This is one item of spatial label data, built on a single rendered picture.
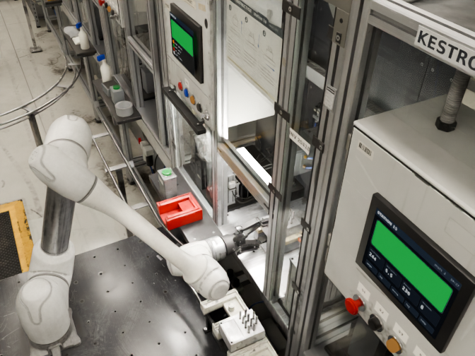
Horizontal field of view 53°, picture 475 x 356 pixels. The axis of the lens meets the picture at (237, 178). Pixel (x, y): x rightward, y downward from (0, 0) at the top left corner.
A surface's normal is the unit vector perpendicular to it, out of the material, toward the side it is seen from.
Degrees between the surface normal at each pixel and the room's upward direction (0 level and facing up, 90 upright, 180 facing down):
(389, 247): 90
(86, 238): 0
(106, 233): 0
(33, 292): 6
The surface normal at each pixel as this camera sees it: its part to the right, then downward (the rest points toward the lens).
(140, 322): 0.02, -0.78
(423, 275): -0.89, 0.28
